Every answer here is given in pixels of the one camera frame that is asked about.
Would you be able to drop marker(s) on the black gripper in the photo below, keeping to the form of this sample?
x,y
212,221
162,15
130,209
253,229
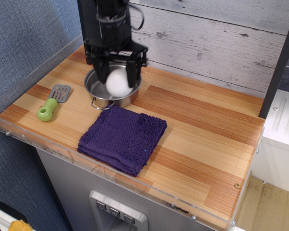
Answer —
x,y
118,46

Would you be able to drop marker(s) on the white toy mushroom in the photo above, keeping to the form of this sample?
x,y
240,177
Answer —
x,y
117,83

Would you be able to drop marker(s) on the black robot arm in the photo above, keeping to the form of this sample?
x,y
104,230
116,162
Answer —
x,y
113,9

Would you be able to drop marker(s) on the stainless steel pot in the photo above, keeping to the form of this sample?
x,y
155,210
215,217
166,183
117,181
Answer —
x,y
102,99

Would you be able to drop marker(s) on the green grey toy spatula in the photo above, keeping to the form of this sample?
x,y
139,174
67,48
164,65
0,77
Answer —
x,y
58,94

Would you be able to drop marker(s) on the purple folded cloth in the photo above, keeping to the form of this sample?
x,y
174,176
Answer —
x,y
123,139

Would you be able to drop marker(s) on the clear acrylic guard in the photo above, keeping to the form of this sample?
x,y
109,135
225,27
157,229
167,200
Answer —
x,y
199,167

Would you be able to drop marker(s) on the grey toy fridge cabinet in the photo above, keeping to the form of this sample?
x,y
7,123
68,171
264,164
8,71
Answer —
x,y
73,184

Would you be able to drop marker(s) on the silver dispenser panel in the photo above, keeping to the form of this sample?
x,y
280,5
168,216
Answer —
x,y
112,215

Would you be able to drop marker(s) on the white sink drainboard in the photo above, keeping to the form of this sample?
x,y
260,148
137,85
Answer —
x,y
276,126

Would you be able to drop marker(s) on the black yellow object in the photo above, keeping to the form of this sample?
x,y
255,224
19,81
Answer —
x,y
12,220

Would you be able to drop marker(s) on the dark left shelf post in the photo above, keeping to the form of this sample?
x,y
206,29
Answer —
x,y
90,27

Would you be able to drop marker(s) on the dark shelf post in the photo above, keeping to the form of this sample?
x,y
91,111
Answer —
x,y
90,27
276,79

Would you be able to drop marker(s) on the dark right shelf post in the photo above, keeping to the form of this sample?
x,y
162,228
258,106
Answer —
x,y
276,79

